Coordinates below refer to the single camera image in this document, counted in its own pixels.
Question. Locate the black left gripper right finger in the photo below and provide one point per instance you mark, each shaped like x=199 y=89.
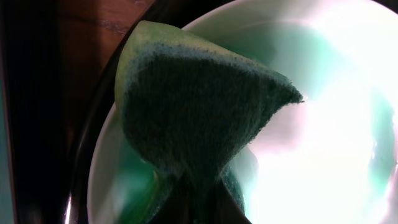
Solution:
x=226 y=209

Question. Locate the green scrubbing sponge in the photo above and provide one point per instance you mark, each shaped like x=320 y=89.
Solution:
x=188 y=106

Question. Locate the round black serving tray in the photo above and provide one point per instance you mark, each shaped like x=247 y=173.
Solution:
x=177 y=13

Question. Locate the mint green plate with stain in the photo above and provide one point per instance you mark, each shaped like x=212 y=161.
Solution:
x=332 y=158

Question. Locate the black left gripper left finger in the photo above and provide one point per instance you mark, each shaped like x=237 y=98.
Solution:
x=177 y=207

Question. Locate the dark green rectangular tray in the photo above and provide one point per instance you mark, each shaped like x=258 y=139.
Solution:
x=32 y=138

